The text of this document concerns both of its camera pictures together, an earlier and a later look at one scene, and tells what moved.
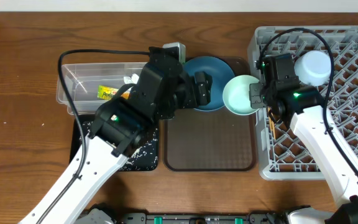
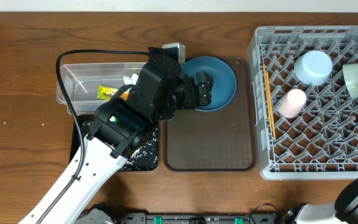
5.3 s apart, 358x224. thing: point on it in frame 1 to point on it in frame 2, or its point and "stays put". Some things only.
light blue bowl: x=312 y=68 stays put
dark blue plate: x=220 y=71 stays put
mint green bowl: x=236 y=95 to x=355 y=79
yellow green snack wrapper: x=108 y=93 stays put
